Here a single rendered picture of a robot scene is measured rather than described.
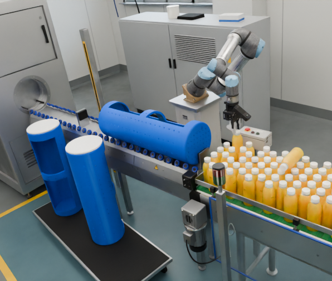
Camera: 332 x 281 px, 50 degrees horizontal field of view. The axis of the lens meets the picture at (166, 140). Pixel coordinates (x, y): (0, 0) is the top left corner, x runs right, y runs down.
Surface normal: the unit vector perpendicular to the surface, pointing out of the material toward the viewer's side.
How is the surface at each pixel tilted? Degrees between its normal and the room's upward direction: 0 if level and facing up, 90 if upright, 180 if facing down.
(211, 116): 90
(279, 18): 90
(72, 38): 90
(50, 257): 0
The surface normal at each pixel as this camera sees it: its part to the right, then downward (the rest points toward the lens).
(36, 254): -0.14, -0.87
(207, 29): -0.74, 0.40
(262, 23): 0.66, 0.28
